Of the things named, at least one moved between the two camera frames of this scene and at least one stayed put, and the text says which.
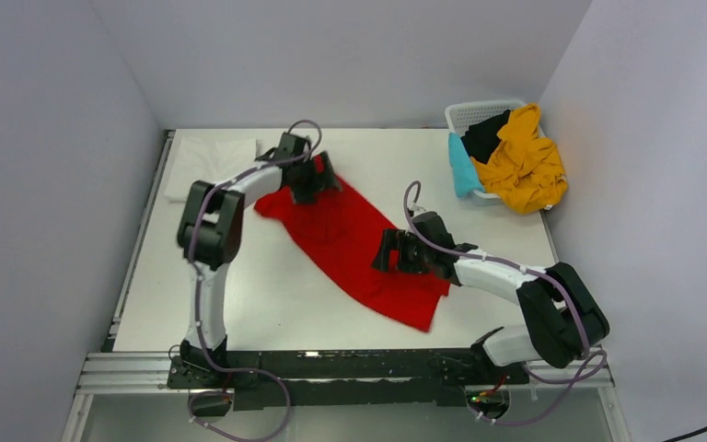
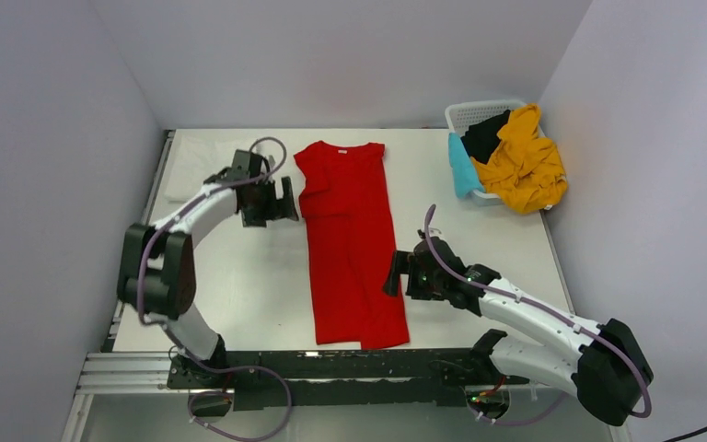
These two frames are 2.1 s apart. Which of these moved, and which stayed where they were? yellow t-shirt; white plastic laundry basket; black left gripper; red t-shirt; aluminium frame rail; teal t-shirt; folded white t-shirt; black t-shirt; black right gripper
Moved: black left gripper; black right gripper; red t-shirt
Stayed: white plastic laundry basket; teal t-shirt; aluminium frame rail; black t-shirt; folded white t-shirt; yellow t-shirt
